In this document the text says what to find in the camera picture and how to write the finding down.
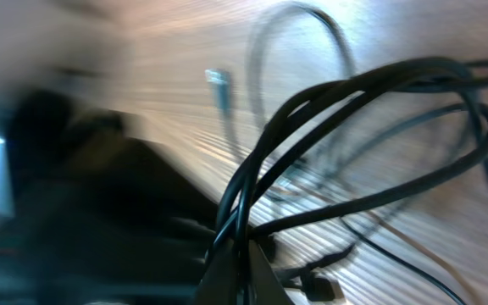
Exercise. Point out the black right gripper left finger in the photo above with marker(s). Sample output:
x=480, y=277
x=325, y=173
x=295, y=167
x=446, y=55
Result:
x=219, y=283

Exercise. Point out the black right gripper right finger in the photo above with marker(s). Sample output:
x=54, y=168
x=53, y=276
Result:
x=266, y=289

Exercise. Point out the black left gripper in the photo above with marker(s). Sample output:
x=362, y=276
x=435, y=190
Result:
x=96, y=216

